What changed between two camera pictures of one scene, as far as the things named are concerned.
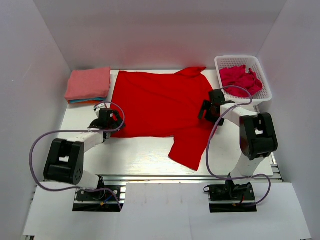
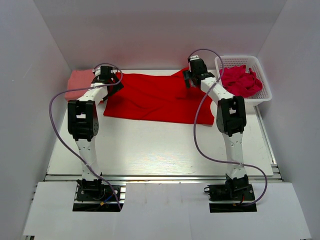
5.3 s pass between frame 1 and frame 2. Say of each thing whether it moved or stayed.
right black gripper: moved
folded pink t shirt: stayed
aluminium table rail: stayed
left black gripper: moved
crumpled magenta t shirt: stayed
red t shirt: moved
